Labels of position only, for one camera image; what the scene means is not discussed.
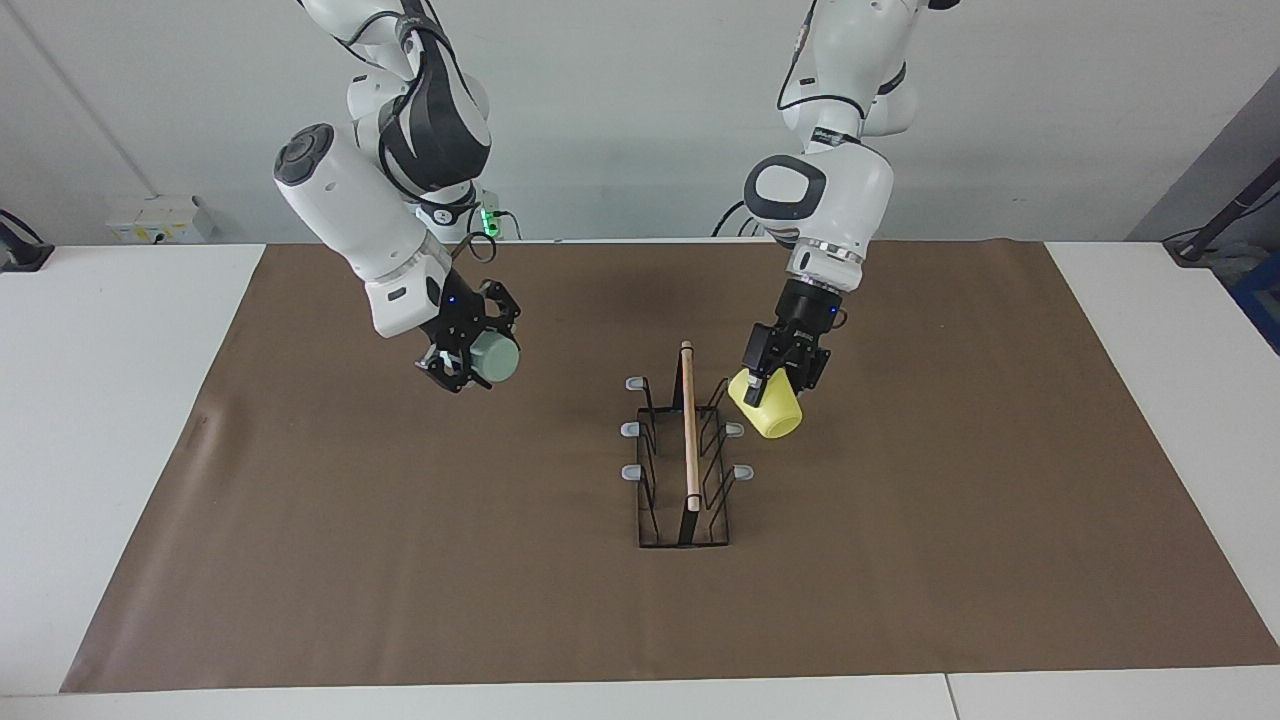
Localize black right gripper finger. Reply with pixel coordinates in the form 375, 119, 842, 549
480, 282, 521, 336
417, 345, 486, 393

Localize pale green plastic cup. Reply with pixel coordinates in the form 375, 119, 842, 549
470, 330, 522, 387

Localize yellow plastic cup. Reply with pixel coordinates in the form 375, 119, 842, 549
727, 368, 804, 439

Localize brown paper table mat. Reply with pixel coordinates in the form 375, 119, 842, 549
60, 240, 1280, 693

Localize black stand pole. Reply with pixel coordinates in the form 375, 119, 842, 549
1163, 160, 1280, 266

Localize black wire cup rack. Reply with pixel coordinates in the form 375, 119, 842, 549
622, 340, 756, 549

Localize black base cables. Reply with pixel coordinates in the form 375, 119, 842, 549
712, 200, 771, 238

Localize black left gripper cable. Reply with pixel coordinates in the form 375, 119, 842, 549
780, 0, 871, 121

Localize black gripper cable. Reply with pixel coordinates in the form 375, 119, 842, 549
780, 0, 871, 121
330, 0, 496, 263

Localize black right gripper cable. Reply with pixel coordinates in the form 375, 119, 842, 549
330, 0, 496, 263

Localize white wall socket box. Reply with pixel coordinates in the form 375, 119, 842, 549
107, 195, 216, 244

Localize black clamp mount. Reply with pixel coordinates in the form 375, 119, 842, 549
0, 210, 54, 273

